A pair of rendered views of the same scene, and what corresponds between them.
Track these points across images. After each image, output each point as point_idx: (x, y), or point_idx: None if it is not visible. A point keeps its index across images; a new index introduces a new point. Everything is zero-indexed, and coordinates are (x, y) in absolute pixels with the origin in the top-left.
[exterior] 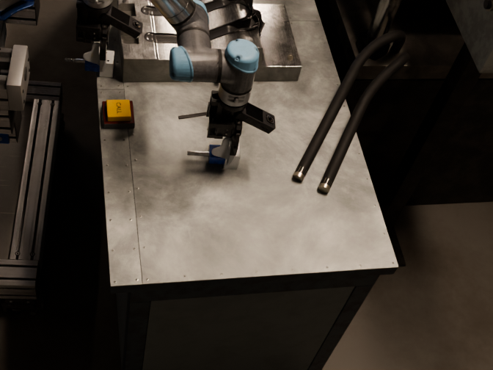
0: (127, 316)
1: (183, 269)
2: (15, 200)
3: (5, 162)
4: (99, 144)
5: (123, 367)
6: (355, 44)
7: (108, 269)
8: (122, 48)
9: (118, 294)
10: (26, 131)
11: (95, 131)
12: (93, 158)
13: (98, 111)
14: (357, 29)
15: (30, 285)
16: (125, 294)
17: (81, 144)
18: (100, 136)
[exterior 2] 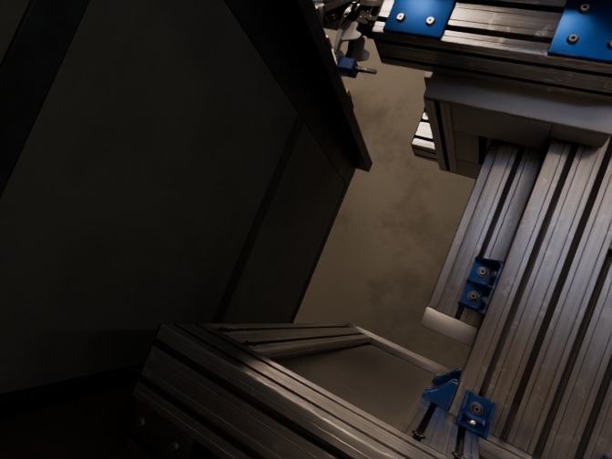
0: (334, 217)
1: None
2: (350, 351)
3: (352, 368)
4: (76, 424)
5: (303, 294)
6: None
7: (367, 166)
8: (329, 39)
9: (280, 299)
10: (300, 362)
11: (41, 443)
12: (120, 421)
13: (351, 105)
14: None
15: (355, 325)
16: (324, 223)
17: (108, 449)
18: (351, 123)
